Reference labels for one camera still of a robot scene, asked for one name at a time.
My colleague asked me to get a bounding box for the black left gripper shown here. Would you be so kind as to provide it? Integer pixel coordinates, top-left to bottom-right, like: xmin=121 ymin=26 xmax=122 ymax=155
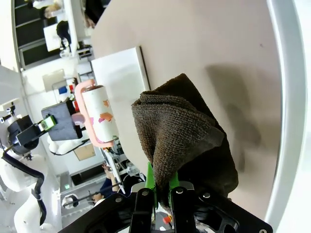
xmin=7 ymin=115 xmax=58 ymax=156

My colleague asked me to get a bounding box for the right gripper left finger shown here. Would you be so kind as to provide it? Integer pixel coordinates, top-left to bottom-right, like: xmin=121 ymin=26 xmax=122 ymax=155
xmin=58 ymin=161 xmax=159 ymax=233

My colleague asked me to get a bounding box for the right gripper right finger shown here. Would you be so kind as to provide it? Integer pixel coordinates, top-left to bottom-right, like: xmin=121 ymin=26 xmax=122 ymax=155
xmin=168 ymin=170 xmax=273 ymax=233

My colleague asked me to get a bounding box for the pink lint roller black grip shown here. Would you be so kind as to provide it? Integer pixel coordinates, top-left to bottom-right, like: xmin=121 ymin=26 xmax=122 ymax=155
xmin=41 ymin=79 xmax=120 ymax=149

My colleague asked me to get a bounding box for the brown cloth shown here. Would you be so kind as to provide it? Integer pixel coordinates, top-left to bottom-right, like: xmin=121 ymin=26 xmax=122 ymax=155
xmin=131 ymin=73 xmax=240 ymax=212

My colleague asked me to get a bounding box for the seated person in blue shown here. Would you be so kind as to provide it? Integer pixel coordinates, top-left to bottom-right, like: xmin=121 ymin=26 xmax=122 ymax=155
xmin=91 ymin=162 xmax=127 ymax=205

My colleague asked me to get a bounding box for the cardboard box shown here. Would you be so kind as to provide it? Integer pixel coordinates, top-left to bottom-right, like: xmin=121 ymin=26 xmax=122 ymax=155
xmin=73 ymin=144 xmax=97 ymax=161

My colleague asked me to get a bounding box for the white board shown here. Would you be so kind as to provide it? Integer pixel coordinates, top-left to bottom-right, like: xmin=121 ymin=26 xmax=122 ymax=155
xmin=43 ymin=24 xmax=61 ymax=52

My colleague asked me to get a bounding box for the bystander with black hair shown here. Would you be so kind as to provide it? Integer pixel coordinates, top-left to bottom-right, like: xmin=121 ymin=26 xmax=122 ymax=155
xmin=56 ymin=20 xmax=72 ymax=49

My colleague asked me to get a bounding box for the person in black jacket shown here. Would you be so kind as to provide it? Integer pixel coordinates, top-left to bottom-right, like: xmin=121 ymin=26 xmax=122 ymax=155
xmin=84 ymin=0 xmax=112 ymax=30

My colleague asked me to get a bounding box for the silver metal tray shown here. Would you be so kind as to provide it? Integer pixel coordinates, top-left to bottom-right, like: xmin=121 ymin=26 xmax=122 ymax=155
xmin=264 ymin=0 xmax=311 ymax=233

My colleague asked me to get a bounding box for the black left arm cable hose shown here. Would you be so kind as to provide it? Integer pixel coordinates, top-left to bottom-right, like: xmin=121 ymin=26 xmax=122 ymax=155
xmin=1 ymin=150 xmax=48 ymax=227

